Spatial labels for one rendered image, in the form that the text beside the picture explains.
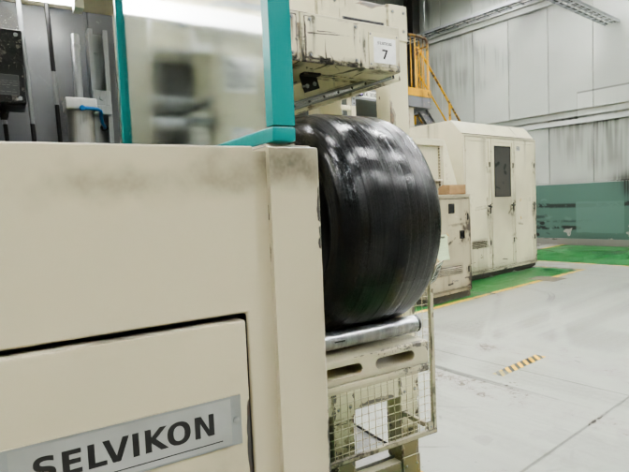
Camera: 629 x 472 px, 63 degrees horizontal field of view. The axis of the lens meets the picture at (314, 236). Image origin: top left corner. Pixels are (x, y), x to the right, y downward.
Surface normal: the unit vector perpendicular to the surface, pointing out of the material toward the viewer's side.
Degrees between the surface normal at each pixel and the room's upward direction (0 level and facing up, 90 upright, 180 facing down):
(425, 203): 82
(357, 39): 90
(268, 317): 90
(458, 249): 90
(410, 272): 114
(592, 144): 90
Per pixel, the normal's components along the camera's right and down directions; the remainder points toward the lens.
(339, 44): 0.51, 0.04
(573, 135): -0.77, 0.07
